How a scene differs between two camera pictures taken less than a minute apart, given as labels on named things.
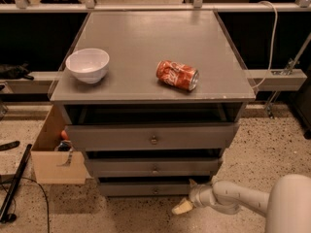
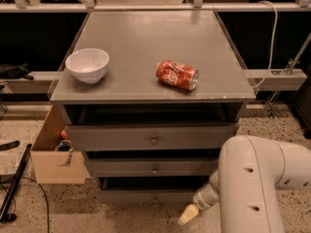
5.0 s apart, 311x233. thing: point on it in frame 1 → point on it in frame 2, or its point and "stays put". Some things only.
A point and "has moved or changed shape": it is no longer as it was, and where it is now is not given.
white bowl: [87, 65] stays put
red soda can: [177, 74] stays put
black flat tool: [10, 145] stays put
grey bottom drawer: [147, 187] has moved or changed shape
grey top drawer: [153, 136] stays put
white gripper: [198, 194] → [201, 202]
